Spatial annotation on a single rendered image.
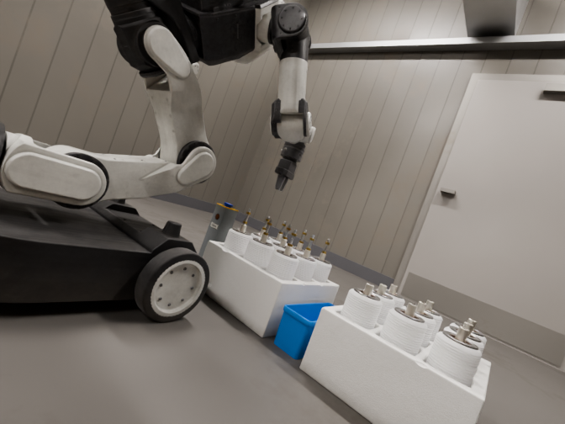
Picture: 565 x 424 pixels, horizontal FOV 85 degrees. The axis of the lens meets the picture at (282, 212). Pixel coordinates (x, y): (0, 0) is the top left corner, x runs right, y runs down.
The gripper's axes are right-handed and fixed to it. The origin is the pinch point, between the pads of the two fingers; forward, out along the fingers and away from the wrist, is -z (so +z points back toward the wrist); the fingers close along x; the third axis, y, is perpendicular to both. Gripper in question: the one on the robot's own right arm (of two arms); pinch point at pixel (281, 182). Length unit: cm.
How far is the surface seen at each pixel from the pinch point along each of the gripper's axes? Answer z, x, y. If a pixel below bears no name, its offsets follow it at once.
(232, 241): -27.6, -15.8, 3.7
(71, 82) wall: 26, 51, 222
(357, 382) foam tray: -42, -39, -52
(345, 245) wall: -24, 215, -8
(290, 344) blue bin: -46, -30, -32
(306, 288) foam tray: -31.9, -14.9, -28.0
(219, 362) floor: -49, -51, -22
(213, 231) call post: -28.9, -5.0, 19.2
